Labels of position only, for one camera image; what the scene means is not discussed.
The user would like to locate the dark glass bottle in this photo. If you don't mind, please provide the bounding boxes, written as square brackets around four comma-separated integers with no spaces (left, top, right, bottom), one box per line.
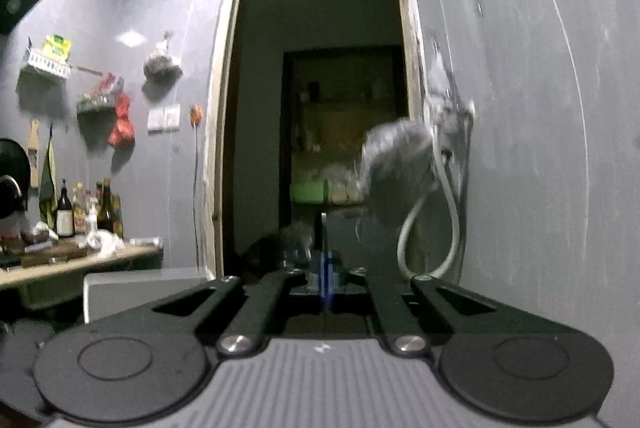
[97,178,115,233]

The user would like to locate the white hanging plastic bag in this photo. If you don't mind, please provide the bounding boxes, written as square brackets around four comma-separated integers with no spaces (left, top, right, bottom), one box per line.
[427,35,451,98]

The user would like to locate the green yellow packet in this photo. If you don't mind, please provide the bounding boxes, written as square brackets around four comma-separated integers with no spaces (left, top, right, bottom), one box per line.
[42,34,72,58]

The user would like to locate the white hose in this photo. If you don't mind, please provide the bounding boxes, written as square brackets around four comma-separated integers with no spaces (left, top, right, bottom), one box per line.
[396,128,462,281]

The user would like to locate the hanging wooden brush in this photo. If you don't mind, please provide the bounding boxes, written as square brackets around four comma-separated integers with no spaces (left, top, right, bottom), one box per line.
[27,118,42,189]

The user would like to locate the wooden door frame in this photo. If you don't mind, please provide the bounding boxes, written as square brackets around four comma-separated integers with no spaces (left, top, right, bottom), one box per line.
[205,0,426,281]

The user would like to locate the dark hanging plastic bag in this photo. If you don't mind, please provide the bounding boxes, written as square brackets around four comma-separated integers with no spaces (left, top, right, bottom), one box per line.
[357,119,437,229]

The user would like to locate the black pan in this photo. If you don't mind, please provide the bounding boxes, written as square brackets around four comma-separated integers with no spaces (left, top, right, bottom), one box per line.
[0,138,32,221]

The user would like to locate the wooden cutting board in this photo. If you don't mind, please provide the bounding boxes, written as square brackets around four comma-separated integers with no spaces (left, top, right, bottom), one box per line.
[20,240,88,266]

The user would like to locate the dark wine bottle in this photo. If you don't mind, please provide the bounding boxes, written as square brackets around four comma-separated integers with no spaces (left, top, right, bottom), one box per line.
[56,179,76,239]

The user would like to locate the metal wall faucet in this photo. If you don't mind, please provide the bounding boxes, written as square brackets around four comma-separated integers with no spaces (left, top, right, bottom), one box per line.
[427,90,477,136]

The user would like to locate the wooden shelf unit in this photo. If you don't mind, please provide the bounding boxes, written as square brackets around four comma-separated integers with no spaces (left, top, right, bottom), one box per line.
[282,48,407,221]

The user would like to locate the green box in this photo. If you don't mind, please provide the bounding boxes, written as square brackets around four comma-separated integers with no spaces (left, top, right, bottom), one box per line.
[291,180,329,205]

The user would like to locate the black plastic floor bag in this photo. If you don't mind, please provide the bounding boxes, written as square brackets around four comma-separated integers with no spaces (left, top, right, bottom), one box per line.
[245,223,317,276]

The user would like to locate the white wall switch plate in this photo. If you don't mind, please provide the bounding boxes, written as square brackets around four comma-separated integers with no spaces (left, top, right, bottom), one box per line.
[147,104,182,131]

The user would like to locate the hanging green cloth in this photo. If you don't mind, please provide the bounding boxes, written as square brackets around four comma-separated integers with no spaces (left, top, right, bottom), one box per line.
[38,123,59,229]

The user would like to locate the white cloth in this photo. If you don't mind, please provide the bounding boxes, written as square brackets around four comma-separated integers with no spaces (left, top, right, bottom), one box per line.
[84,229,127,255]

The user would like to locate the hanging mesh bag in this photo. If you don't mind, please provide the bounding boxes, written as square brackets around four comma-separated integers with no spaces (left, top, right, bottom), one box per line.
[143,32,182,83]

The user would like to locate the wooden counter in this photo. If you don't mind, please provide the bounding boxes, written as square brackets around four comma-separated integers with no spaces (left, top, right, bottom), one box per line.
[0,244,164,293]

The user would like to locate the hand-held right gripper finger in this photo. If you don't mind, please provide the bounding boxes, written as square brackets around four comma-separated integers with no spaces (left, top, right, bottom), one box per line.
[326,253,568,356]
[92,253,327,355]

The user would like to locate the clear plastic food bags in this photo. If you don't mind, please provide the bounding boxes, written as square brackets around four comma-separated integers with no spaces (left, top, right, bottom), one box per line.
[325,163,368,205]

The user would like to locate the red plastic bag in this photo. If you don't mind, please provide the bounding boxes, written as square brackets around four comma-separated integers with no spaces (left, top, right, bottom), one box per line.
[108,92,137,147]

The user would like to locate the grey wall cable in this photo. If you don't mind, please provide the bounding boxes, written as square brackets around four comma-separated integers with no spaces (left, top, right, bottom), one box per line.
[192,127,202,269]

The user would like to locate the white wall basket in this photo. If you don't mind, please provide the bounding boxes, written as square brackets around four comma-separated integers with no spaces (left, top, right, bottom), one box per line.
[22,35,73,81]

